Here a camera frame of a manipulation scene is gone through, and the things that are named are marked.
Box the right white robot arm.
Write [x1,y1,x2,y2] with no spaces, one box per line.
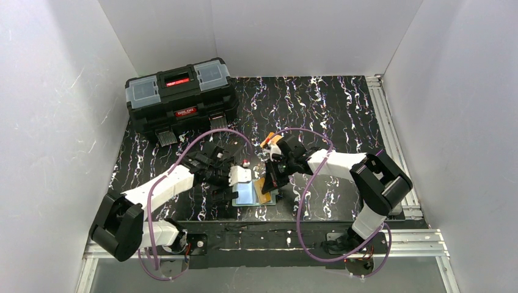
[260,133,413,252]

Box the black toolbox with grey lids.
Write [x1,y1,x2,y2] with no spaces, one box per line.
[125,57,239,147]

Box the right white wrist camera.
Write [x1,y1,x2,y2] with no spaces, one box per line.
[263,140,282,161]

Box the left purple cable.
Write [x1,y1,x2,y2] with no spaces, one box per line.
[137,128,256,282]

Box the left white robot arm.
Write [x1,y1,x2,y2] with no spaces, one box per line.
[89,143,252,262]

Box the aluminium frame rail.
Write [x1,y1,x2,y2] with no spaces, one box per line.
[366,74,424,220]

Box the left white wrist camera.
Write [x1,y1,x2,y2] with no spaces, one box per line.
[228,165,252,187]

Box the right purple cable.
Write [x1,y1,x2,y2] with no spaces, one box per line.
[261,128,393,279]

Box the purple cable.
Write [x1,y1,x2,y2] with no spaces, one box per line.
[137,128,256,282]
[261,128,393,279]

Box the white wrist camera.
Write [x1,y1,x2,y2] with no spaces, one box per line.
[263,140,282,161]
[228,165,252,187]

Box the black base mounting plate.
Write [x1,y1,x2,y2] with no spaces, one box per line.
[176,220,427,270]

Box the mint green card holder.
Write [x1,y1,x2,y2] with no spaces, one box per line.
[232,180,279,207]

